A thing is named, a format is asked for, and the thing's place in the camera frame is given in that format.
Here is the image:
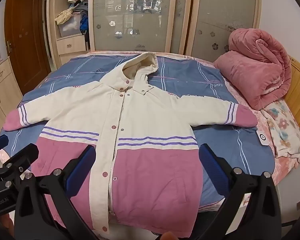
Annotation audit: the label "floral pillow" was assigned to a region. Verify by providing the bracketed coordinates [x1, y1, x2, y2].
[260, 99, 300, 169]

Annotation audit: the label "light wooden wardrobe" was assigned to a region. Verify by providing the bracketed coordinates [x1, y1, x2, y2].
[46, 0, 263, 67]

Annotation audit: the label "wardrobe drawer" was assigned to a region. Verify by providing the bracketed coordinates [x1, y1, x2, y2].
[56, 37, 88, 55]

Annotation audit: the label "light wooden cabinet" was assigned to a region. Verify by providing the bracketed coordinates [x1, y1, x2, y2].
[0, 56, 24, 140]

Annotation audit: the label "pale yellow cloth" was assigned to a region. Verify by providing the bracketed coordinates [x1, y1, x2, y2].
[55, 6, 74, 25]

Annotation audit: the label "frosted floral wardrobe door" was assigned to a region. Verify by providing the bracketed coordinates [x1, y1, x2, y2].
[192, 0, 262, 58]
[89, 0, 193, 53]

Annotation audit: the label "pink fleece blanket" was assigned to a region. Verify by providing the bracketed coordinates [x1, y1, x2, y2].
[213, 28, 293, 111]

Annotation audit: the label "cream and pink hooded jacket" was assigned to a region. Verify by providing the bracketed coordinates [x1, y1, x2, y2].
[3, 52, 258, 233]

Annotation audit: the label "grey folded clothes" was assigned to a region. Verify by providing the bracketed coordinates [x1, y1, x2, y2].
[74, 2, 89, 15]

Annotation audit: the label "white square tag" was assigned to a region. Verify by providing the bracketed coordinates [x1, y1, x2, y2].
[256, 129, 270, 146]

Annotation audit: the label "blue garment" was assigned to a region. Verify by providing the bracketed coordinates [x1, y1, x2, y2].
[79, 14, 89, 34]

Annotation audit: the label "brown wooden door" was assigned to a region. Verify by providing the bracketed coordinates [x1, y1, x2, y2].
[5, 0, 53, 95]

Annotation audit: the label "blue striped bed cover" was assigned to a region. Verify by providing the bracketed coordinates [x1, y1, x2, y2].
[0, 55, 275, 213]

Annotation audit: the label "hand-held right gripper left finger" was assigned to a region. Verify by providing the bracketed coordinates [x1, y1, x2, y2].
[14, 145, 102, 240]

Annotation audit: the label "clear plastic storage box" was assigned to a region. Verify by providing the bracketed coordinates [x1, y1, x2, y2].
[58, 14, 82, 37]

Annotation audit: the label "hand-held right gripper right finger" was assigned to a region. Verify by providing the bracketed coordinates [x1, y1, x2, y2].
[199, 144, 283, 240]

